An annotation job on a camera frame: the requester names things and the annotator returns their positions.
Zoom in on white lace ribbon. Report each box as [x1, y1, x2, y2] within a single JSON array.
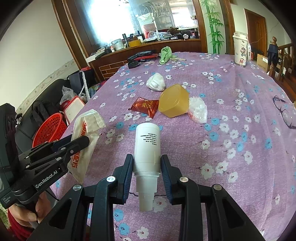
[[80, 71, 90, 100]]

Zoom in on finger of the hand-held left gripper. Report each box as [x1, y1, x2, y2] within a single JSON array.
[[18, 136, 90, 173], [29, 134, 73, 155]]

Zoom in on white plastic bottle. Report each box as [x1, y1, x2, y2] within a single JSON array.
[[133, 123, 162, 212]]

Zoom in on yellow plastic lid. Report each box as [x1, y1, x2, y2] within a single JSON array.
[[158, 84, 190, 118]]

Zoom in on black backpack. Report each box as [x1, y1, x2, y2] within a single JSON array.
[[30, 101, 60, 130]]

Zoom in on wooden door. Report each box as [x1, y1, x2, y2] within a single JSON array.
[[244, 9, 267, 55]]

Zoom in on purple floral tablecloth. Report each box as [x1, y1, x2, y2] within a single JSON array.
[[50, 51, 296, 241]]

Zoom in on cardboard box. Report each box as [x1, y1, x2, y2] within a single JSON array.
[[257, 54, 272, 73]]

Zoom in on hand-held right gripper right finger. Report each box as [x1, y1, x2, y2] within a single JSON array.
[[160, 154, 265, 241]]

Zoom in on white knit glove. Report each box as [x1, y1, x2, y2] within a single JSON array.
[[146, 72, 166, 91]]

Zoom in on black sofa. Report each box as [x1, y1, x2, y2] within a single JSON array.
[[14, 79, 67, 158]]

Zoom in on white cartoon paper cup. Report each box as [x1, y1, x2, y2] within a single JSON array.
[[232, 32, 249, 67]]

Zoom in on red white tray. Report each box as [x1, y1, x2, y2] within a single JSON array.
[[63, 96, 85, 124]]

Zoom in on metal pot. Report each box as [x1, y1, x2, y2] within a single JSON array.
[[110, 39, 126, 51]]

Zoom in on red snack packet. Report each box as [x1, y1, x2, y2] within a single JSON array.
[[129, 97, 160, 119]]

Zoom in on black red pouch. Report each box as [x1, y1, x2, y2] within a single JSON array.
[[127, 50, 160, 61]]

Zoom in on black paper bag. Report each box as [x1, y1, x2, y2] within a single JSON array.
[[67, 69, 95, 93]]

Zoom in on person's left forearm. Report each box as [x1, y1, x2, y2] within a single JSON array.
[[6, 218, 33, 241]]

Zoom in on green cloth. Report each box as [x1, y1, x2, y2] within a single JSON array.
[[159, 46, 178, 65]]

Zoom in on bamboo wall decal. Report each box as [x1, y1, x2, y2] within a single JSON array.
[[200, 0, 225, 54]]

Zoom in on eyeglasses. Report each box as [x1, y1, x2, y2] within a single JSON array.
[[272, 95, 296, 129]]

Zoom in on crinkled plastic bag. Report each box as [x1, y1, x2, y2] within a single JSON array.
[[60, 86, 78, 105]]

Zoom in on white orange snack packet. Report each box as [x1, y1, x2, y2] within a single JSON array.
[[68, 109, 106, 183]]

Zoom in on red plastic basket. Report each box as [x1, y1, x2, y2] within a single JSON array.
[[32, 113, 68, 149]]

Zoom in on small clear plastic bag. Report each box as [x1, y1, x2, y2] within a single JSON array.
[[187, 96, 208, 124]]

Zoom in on person's left hand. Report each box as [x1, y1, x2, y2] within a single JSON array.
[[8, 192, 58, 230]]

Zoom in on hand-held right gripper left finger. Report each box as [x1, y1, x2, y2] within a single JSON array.
[[30, 153, 134, 241]]

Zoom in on wooden stair railing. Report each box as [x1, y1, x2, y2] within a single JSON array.
[[268, 36, 296, 81]]

